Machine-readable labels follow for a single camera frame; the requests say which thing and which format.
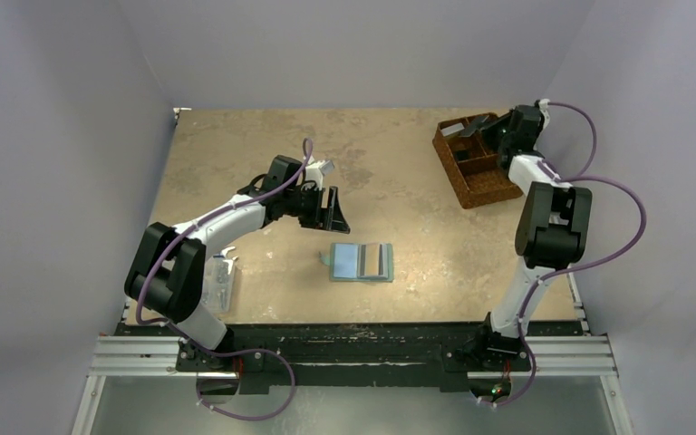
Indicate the brown woven divided basket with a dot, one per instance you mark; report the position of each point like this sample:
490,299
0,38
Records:
471,167

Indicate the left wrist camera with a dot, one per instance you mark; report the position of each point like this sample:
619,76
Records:
321,168

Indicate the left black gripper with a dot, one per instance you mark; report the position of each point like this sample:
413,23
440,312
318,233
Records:
328,217

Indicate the beige credit card grey stripe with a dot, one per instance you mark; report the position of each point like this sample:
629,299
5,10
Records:
372,261

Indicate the green card holder wallet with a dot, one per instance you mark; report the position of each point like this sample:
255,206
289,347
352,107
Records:
354,262

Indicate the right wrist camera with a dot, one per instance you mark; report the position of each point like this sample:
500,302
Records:
543,105

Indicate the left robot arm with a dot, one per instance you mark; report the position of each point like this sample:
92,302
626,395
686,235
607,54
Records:
167,272

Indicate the clear plastic bag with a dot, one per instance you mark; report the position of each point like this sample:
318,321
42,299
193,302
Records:
219,280

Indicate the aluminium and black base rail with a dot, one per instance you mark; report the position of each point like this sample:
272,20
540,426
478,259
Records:
441,356

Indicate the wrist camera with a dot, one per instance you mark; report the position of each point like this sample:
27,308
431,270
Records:
321,168
543,105

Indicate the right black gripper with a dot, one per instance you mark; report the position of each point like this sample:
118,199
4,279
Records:
497,129

